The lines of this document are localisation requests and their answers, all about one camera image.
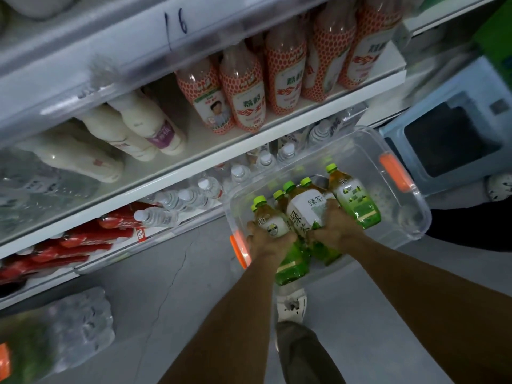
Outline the person's right hand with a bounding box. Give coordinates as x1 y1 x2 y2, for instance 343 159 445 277
307 199 366 253

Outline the person's left hand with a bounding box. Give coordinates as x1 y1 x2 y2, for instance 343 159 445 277
246 221 298 269

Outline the person's right forearm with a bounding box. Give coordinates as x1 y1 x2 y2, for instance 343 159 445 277
344 234 512 384

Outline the person's left forearm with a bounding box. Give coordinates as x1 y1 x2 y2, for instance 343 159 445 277
158 258 283 384

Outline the row of clear water bottles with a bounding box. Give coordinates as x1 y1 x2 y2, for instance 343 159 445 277
134 104 369 229

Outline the white perforated clog shoe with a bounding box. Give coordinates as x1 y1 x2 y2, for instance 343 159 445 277
276 290 308 324
486 173 512 203

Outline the white shelf unit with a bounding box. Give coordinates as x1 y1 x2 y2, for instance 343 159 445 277
0 0 505 312

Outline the grey trouser leg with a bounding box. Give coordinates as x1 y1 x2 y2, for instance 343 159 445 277
275 321 347 384

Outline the row of orange patterned bottles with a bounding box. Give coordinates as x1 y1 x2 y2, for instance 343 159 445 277
176 0 405 136

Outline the black trouser leg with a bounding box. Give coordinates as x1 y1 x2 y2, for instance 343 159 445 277
425 198 512 253

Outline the white milk bottle purple label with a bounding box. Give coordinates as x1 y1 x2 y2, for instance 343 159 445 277
108 90 188 157

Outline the row of red soda bottles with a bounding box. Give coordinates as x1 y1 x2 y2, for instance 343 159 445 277
0 202 161 285

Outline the light blue plastic stool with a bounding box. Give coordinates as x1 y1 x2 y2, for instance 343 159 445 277
379 56 512 197

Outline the wrapped pack of water bottles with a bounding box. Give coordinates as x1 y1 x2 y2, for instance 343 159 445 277
40 287 117 375

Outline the group of clear plastic bottles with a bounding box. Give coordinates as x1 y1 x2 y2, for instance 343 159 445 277
0 150 101 236

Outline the green box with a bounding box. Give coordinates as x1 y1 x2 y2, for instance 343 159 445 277
474 6 512 91

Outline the bin with green items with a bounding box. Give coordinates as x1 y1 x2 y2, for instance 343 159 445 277
0 310 57 384

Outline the clear bin with orange handles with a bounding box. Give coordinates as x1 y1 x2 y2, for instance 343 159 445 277
224 126 433 285

